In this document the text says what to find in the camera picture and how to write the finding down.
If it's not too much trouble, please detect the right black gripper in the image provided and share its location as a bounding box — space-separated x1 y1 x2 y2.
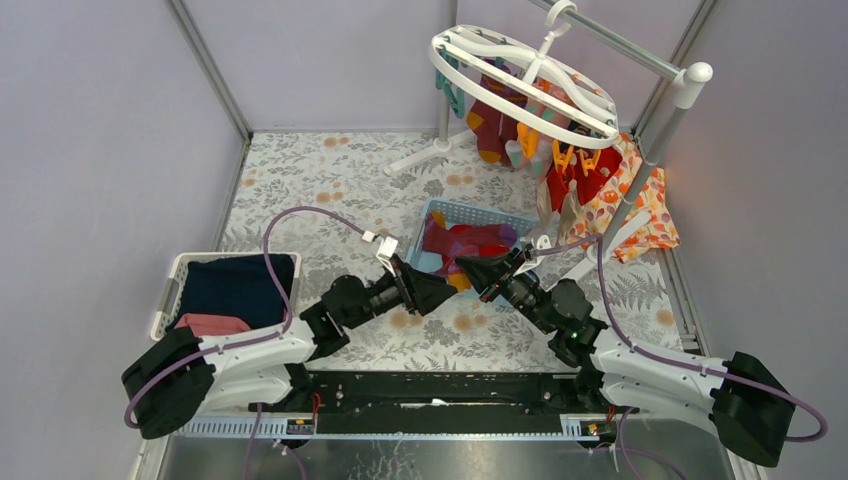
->
455 247 555 335

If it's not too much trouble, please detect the purple patchwork sock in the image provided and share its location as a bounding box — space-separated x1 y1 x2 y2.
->
421 211 518 292

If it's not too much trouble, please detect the red beige sock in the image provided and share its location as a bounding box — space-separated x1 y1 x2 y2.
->
535 178 561 231
556 190 581 246

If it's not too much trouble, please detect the white clip hanger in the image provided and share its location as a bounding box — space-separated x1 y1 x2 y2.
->
428 1 619 150

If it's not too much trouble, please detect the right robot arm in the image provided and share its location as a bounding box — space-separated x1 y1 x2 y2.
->
456 250 795 468

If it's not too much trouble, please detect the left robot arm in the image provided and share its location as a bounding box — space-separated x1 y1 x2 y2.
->
121 256 457 439

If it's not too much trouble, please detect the blue plastic basket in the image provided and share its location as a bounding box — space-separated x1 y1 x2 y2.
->
405 198 538 273

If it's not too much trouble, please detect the orange floral cloth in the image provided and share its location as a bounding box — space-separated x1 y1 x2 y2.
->
567 134 680 263

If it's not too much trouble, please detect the purple patterned sock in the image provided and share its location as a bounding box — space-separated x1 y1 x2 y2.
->
466 75 527 166

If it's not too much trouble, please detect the floral table mat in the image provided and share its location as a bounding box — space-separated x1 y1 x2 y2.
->
186 129 690 374

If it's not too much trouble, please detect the navy folded cloth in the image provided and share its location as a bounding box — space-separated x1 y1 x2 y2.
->
177 254 287 329

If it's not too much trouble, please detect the pink folded cloth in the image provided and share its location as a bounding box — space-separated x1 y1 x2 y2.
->
174 313 251 336

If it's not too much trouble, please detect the white plastic basket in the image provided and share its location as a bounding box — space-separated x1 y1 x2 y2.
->
150 252 301 341

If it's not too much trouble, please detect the metal drying rack stand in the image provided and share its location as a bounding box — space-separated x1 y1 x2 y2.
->
383 1 721 278

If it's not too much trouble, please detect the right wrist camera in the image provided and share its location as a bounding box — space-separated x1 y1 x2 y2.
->
516 234 553 274

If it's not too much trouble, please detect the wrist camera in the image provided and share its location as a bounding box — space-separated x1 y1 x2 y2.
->
516 234 553 274
361 230 399 268

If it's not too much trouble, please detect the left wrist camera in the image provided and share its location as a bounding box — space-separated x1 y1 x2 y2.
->
361 230 399 268

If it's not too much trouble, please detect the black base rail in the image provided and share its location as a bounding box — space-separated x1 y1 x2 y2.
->
262 370 624 435

